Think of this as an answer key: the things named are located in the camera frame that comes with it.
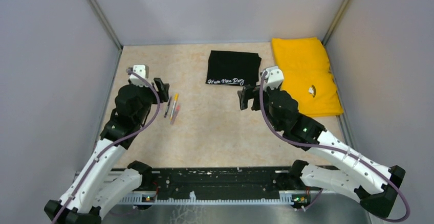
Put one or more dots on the white yellow marker pen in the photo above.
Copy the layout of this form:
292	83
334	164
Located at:
174	106

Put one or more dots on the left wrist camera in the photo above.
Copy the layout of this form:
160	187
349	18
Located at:
139	72

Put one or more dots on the thin pink pen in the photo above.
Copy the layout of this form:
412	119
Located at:
175	113

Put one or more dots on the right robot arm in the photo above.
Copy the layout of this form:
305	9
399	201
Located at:
375	187

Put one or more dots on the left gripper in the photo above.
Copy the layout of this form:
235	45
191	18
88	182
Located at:
162	88

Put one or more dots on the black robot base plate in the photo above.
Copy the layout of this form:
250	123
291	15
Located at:
222	186

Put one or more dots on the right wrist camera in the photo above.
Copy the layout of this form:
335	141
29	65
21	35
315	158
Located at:
274	78

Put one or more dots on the aluminium frame rail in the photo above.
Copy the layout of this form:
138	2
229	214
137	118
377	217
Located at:
214	186

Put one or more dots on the black folded t-shirt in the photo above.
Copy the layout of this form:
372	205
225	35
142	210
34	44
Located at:
233	68

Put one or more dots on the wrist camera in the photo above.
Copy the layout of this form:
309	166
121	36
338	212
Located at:
274	78
139	72

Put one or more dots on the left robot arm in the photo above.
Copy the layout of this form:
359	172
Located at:
101	161

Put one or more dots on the yellow folded t-shirt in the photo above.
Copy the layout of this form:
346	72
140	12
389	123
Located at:
307	75

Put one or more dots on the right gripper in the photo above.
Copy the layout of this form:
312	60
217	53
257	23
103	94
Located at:
248	92

